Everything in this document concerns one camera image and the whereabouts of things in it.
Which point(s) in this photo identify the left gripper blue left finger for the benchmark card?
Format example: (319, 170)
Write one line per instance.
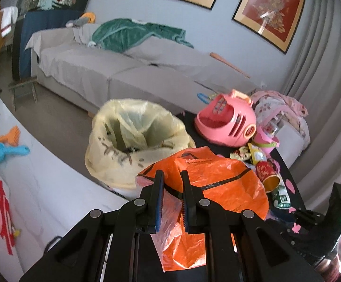
(150, 215)

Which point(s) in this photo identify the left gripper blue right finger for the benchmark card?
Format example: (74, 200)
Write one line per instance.
(194, 219)

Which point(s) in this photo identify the orange plastic bag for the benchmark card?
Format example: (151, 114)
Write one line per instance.
(228, 182)

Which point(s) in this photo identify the green white snack packet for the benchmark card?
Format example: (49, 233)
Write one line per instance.
(281, 198)

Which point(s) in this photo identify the red yellow snack wrapper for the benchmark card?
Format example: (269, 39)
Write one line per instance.
(242, 154)

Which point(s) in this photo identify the yellow lined trash bin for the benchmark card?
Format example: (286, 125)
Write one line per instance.
(128, 135)

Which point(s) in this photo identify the black cloth with pink shapes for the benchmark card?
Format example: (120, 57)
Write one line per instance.
(273, 214)

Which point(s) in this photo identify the pink toy carrier case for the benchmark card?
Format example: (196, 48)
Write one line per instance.
(228, 120)

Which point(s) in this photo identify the pink toy bucket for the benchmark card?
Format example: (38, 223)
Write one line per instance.
(266, 143)

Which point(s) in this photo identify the pink clothes pile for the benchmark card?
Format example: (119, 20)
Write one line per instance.
(269, 104)

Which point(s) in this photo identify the orange toy rake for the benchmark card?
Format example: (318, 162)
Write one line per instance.
(12, 137)

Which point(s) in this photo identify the wooden back scratcher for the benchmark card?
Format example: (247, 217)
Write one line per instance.
(225, 61)

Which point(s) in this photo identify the blue toy scoop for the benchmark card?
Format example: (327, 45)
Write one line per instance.
(12, 150)

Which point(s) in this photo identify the grey covered sofa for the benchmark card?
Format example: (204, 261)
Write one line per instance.
(158, 70)

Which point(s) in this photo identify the small wooden stool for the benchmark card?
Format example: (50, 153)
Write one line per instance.
(23, 88)

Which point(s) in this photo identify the green blanket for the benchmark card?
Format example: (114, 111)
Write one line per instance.
(120, 35)

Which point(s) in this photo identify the grey orange plush toy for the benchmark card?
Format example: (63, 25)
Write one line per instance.
(88, 17)

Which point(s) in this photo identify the right red framed picture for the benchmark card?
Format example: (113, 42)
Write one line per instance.
(276, 21)

